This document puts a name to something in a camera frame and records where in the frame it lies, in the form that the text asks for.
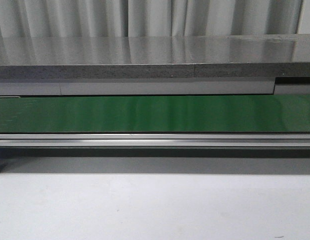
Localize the grey stone slab table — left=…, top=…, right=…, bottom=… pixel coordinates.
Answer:
left=0, top=34, right=310, bottom=79

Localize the green conveyor belt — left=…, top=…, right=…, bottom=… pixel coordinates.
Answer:
left=0, top=94, right=310, bottom=134

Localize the white pleated curtain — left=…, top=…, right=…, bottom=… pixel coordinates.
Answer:
left=0, top=0, right=303, bottom=38

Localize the grey conveyor back rail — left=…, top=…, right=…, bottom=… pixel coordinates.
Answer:
left=0, top=77, right=310, bottom=96

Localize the aluminium conveyor front rail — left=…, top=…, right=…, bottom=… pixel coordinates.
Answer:
left=0, top=133, right=310, bottom=148

